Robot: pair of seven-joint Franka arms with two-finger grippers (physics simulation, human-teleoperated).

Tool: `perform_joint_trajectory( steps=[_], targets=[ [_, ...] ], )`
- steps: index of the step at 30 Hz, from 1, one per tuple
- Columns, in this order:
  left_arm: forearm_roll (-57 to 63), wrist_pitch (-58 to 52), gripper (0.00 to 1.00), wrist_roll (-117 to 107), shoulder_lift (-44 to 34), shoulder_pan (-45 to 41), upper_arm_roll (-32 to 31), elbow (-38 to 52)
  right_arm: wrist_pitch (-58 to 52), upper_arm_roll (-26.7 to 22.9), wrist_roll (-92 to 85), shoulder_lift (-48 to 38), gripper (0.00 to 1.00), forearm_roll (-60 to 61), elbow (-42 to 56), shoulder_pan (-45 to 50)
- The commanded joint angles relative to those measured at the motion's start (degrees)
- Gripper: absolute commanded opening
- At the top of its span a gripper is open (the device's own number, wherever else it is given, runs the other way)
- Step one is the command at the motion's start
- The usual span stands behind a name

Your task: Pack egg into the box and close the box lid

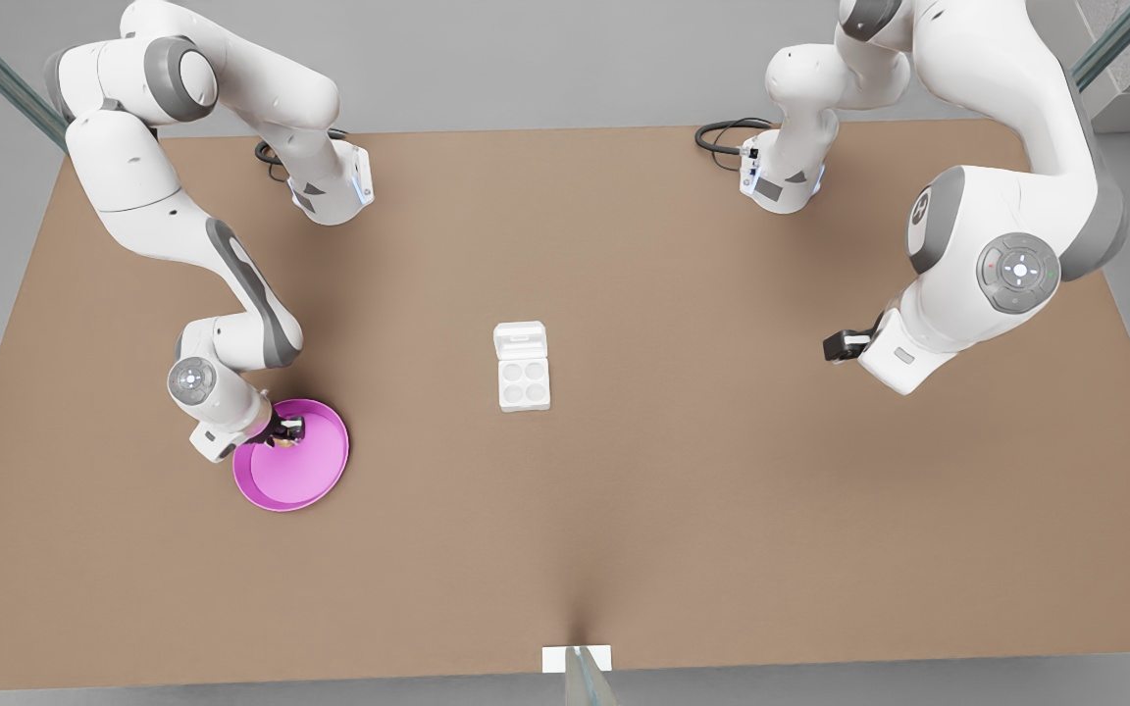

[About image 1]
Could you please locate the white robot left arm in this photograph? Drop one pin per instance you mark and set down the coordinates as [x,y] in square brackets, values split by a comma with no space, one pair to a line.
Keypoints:
[1006,118]

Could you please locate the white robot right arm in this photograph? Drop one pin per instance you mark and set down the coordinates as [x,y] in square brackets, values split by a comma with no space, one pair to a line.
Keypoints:
[133,167]

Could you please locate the white egg box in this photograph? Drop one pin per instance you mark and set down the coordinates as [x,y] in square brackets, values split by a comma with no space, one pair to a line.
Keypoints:
[524,382]

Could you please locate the white egg box lid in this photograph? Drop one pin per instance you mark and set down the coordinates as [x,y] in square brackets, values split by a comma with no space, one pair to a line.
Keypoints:
[520,338]

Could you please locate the pink round plate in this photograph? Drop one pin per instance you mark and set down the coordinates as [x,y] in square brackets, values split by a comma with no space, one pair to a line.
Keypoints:
[295,459]

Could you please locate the silver frame post with foot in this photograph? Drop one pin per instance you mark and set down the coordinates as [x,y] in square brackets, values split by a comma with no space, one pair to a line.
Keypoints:
[580,667]

